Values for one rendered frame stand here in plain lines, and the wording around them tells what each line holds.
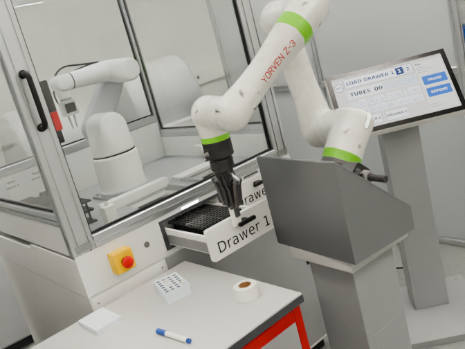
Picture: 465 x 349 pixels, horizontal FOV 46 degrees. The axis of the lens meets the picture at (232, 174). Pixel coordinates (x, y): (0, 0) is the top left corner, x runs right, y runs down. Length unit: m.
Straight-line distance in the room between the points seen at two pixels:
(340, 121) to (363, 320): 0.64
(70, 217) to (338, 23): 2.21
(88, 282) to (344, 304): 0.84
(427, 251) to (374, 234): 0.99
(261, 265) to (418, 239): 0.77
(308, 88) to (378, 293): 0.72
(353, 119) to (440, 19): 1.37
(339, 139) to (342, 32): 1.75
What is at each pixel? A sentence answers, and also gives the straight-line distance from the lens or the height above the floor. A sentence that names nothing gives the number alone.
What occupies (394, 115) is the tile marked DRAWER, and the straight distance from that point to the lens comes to 2.38.
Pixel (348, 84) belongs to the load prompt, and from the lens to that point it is 2.45.
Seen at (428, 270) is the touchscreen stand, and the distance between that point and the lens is 2.72.
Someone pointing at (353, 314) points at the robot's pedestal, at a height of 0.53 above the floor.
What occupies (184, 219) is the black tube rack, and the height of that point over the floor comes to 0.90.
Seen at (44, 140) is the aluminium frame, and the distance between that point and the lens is 1.76.
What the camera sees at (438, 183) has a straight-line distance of 3.35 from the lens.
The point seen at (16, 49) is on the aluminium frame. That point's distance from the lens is 1.76.
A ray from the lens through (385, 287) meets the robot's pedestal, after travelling 1.91.
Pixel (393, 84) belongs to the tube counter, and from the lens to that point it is 2.46.
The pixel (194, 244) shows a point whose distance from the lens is 1.85.
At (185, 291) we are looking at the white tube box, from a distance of 1.74.
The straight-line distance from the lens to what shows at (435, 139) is 3.25.
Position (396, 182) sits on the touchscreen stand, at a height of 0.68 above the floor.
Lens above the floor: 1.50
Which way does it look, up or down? 14 degrees down
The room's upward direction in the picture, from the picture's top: 15 degrees counter-clockwise
